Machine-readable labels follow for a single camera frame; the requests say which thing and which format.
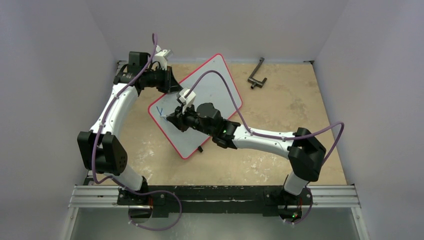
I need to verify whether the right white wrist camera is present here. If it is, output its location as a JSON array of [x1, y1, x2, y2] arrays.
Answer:
[[176, 88, 196, 114]]

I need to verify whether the red framed whiteboard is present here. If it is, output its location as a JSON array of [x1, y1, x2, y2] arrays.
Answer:
[[148, 53, 243, 159]]

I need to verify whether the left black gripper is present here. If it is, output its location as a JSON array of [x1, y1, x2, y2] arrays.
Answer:
[[143, 66, 183, 95]]

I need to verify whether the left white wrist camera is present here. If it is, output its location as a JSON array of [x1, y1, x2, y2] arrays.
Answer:
[[151, 46, 174, 70]]

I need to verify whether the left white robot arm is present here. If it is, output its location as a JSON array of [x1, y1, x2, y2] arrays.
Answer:
[[77, 49, 182, 205]]

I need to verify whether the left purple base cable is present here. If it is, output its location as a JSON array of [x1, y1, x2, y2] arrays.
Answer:
[[127, 188, 183, 232]]

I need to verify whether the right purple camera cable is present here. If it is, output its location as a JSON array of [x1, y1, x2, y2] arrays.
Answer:
[[187, 69, 345, 167]]

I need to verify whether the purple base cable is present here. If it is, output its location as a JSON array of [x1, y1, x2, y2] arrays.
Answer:
[[127, 188, 183, 232], [282, 188, 314, 226]]

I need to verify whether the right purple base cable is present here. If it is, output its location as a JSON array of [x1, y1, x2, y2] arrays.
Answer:
[[282, 188, 314, 226]]

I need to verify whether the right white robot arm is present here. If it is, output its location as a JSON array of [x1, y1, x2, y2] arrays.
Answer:
[[165, 103, 327, 204]]

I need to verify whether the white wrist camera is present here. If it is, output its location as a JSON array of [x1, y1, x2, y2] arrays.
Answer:
[[176, 88, 196, 114], [151, 46, 174, 70]]

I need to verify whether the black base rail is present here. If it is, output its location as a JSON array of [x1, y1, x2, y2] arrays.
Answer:
[[117, 185, 313, 220]]

